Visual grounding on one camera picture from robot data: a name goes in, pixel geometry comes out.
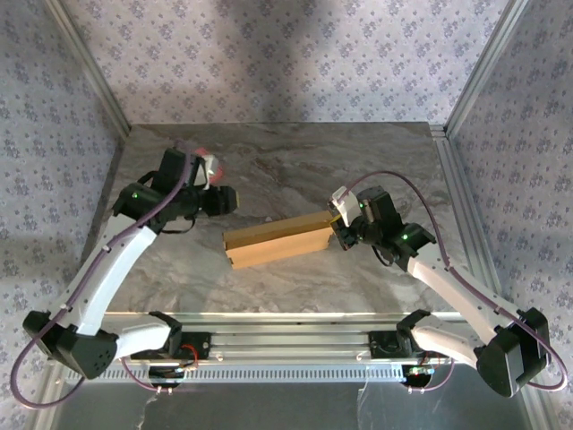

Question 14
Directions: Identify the brown cardboard box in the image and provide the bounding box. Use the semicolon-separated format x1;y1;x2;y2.
222;211;336;271

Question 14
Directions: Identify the pink flat box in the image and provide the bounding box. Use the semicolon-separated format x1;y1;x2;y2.
190;145;226;185

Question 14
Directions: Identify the grey metal sheet panel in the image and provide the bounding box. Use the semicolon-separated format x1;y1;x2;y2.
33;363;554;430

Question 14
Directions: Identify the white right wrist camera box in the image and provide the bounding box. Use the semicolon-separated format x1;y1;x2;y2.
329;185;358;227

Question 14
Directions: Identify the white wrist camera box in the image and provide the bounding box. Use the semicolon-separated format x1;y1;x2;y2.
196;154;221;192
329;185;358;227

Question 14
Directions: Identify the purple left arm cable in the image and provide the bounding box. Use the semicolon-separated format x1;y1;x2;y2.
11;137;201;409

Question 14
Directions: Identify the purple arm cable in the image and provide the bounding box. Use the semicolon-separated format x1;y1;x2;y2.
342;172;569;396
11;137;201;409

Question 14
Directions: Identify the thin black right camera cable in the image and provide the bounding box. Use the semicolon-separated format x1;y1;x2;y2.
374;245;398;269

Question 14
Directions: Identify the thin black camera cable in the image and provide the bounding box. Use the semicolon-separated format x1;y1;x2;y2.
374;245;398;269
158;215;196;235

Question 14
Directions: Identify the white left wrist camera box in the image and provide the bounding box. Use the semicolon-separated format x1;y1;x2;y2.
196;154;221;192

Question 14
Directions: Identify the thin black left camera cable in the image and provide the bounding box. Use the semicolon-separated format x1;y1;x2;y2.
158;215;196;235

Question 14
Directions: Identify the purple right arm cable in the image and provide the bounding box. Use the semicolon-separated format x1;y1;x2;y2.
342;172;569;396

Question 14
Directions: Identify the aluminium side rail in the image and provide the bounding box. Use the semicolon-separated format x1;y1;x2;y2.
429;125;525;328

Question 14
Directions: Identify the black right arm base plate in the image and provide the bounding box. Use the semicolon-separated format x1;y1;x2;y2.
367;330;450;359

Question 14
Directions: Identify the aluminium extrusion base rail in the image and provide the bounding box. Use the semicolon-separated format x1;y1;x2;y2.
48;312;537;365

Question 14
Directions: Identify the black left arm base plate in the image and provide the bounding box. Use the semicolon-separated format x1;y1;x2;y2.
130;331;211;360

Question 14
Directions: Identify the grey slotted cable duct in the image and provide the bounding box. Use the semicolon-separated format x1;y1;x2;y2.
64;363;406;382

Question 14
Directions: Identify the aluminium frame post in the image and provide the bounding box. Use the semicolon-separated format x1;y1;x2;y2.
444;0;533;138
44;0;133;140

